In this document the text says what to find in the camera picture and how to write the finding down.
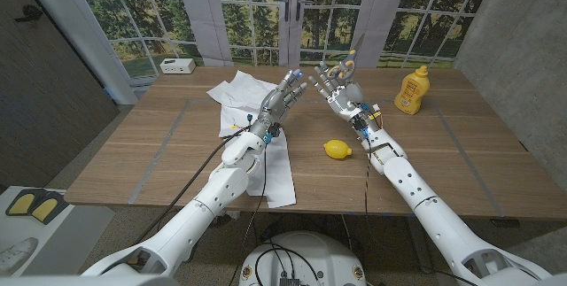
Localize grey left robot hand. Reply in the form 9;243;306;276
248;68;309;140

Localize crumpled white paper sheet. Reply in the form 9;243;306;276
206;70;278;139

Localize white sneaker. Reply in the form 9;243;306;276
0;236;40;272

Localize printed forest window backdrop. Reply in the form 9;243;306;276
68;0;500;80

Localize yellow black foot pedal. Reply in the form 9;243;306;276
4;189;36;217
28;192;67;225

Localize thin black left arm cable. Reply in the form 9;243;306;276
225;142;269;286

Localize white backdrop frame post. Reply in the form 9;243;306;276
12;0;139;105

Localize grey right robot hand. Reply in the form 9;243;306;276
307;60;373;139

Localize creased white paper sheet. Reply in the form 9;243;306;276
245;133;298;209

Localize white robot torso base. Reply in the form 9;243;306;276
238;231;368;286

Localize grey table leg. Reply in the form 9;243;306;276
405;215;434;274

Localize white power socket box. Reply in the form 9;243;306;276
159;58;197;75

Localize grey and orange scissors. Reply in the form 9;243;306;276
326;33;366;84

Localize yellow mustard bottle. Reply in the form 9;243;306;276
393;65;431;116

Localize yellow lemon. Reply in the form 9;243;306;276
322;139;353;160

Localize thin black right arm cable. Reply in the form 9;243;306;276
361;137;374;216

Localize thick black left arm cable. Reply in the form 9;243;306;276
132;125;252;245

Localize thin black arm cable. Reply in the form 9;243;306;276
225;142;269;286
361;137;374;216

